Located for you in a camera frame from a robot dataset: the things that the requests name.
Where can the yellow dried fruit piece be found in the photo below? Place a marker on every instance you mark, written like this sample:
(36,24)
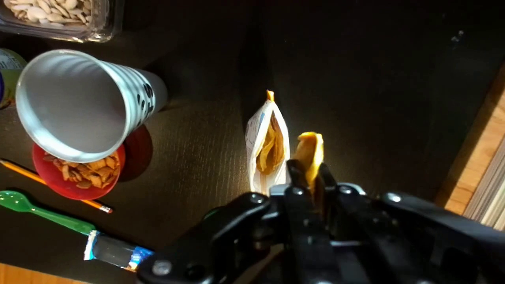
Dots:
(309,154)

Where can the red bowl with snacks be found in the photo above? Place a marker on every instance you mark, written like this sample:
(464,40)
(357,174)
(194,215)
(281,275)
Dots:
(79,180)

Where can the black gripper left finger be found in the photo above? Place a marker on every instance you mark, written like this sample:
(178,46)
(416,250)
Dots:
(308,244)

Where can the white paper cup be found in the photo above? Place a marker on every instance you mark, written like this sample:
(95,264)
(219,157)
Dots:
(79,108)

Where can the blue snack wrapper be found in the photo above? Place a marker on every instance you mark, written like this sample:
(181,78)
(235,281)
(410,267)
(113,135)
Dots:
(113,251)

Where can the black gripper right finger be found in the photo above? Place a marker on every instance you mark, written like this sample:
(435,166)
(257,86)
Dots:
(368,240)

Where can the green plastic spoon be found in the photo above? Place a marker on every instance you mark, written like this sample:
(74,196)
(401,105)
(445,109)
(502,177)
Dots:
(19,203)

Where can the white snack packet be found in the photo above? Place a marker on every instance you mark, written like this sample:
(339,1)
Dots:
(267,146)

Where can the clear container of seeds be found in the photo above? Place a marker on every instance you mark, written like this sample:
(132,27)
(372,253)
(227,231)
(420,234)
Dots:
(76,21)

